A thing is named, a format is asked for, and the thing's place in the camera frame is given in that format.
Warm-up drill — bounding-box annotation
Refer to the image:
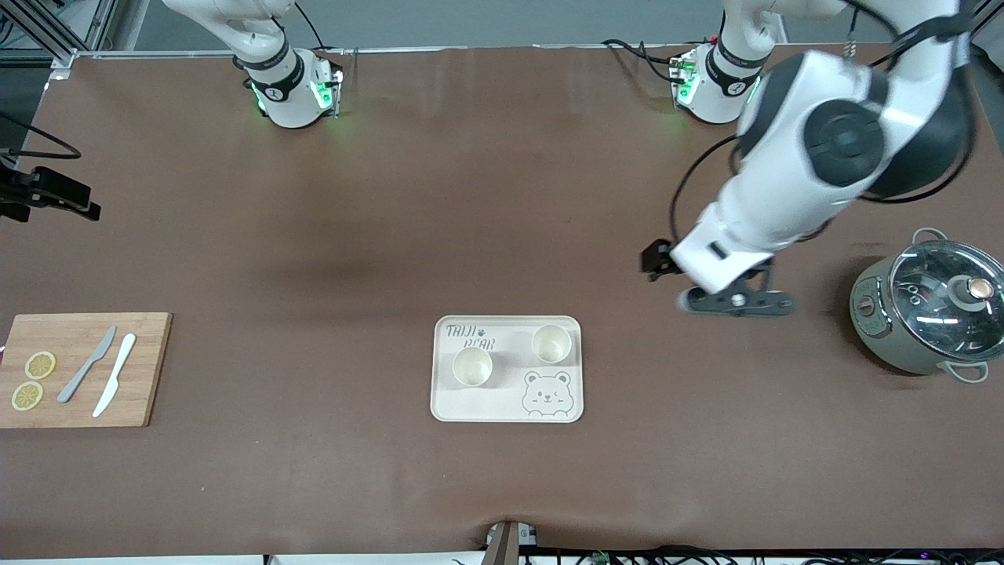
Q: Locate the white plastic cup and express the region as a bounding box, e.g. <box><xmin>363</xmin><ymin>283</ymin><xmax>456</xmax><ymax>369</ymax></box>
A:
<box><xmin>452</xmin><ymin>347</ymin><xmax>494</xmax><ymax>388</ymax></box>
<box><xmin>531</xmin><ymin>323</ymin><xmax>573</xmax><ymax>364</ymax></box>

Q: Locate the grey plastic knife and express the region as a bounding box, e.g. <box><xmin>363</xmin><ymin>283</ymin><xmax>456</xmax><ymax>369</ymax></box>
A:
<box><xmin>56</xmin><ymin>326</ymin><xmax>118</xmax><ymax>404</ymax></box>

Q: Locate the grey-green electric cooking pot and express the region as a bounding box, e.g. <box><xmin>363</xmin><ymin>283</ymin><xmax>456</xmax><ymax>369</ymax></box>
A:
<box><xmin>849</xmin><ymin>228</ymin><xmax>1004</xmax><ymax>384</ymax></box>

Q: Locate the white plastic knife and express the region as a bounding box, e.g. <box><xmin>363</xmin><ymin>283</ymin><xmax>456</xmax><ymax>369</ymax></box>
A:
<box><xmin>92</xmin><ymin>334</ymin><xmax>137</xmax><ymax>418</ymax></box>

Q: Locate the wooden cutting board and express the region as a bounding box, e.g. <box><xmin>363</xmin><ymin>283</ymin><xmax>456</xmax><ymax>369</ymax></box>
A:
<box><xmin>0</xmin><ymin>312</ymin><xmax>173</xmax><ymax>429</ymax></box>

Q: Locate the cream tray with bear print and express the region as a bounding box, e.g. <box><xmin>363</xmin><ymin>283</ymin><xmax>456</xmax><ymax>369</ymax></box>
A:
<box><xmin>430</xmin><ymin>315</ymin><xmax>584</xmax><ymax>425</ymax></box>

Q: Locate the glass pot lid with knob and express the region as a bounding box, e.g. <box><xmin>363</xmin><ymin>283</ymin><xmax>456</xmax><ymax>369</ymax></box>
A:
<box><xmin>890</xmin><ymin>239</ymin><xmax>1004</xmax><ymax>363</ymax></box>

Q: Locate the aluminium frame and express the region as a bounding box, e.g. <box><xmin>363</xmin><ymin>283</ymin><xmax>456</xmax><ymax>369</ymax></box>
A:
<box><xmin>0</xmin><ymin>0</ymin><xmax>118</xmax><ymax>70</ymax></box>

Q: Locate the black arm base cable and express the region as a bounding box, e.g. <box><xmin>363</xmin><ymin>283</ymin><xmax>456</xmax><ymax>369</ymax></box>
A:
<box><xmin>294</xmin><ymin>0</ymin><xmax>327</xmax><ymax>51</ymax></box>
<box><xmin>602</xmin><ymin>38</ymin><xmax>683</xmax><ymax>84</ymax></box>

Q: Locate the grey metal bracket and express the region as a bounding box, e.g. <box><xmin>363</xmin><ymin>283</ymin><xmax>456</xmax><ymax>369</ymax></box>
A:
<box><xmin>482</xmin><ymin>519</ymin><xmax>540</xmax><ymax>565</ymax></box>

